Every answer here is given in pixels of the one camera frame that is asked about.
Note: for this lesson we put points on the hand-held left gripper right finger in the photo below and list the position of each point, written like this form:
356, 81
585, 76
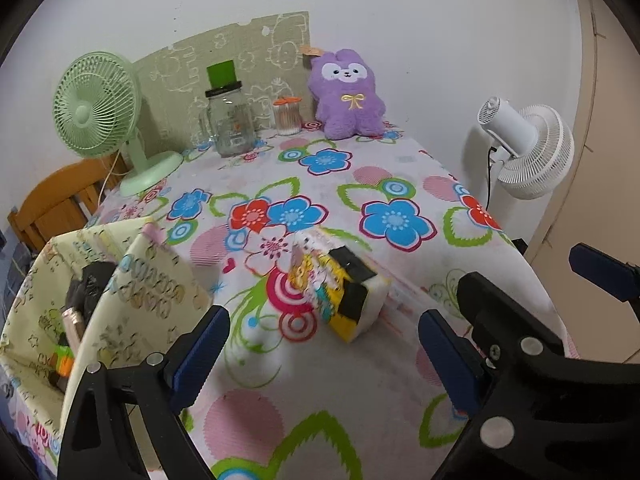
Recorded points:
445, 360

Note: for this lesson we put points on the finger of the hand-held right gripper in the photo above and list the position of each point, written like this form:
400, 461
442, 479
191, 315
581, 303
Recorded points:
600, 270
500, 305

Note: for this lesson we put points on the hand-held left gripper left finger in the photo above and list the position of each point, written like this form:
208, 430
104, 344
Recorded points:
200, 355

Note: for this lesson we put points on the yellow printed fabric box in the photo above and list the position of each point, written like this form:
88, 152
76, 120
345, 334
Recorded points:
150, 280

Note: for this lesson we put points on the black speckled cloth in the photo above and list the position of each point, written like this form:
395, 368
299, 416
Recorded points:
92, 285

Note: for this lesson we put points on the white towel roll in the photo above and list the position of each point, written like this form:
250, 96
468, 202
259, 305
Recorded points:
72, 327

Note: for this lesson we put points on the green orange tissue packet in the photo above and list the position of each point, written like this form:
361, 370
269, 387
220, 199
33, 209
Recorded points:
62, 365

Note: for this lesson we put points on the black flat floor object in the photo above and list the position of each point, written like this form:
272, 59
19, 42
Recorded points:
520, 246

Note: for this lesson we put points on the white standing fan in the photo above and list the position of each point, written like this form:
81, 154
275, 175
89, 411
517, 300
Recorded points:
530, 155

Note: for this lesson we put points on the wooden chair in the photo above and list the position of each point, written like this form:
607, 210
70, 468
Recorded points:
50, 205

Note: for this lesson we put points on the glass jar black lid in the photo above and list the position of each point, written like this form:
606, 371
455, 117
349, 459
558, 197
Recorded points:
230, 120

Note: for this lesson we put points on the small jar orange lid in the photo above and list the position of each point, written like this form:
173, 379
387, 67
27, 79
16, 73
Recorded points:
287, 115

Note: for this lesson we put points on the purple plush rabbit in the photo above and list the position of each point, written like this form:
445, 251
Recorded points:
347, 100

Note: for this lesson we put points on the green desk fan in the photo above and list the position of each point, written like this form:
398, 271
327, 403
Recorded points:
90, 110

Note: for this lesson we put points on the green patterned board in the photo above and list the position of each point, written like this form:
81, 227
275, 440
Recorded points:
200, 70

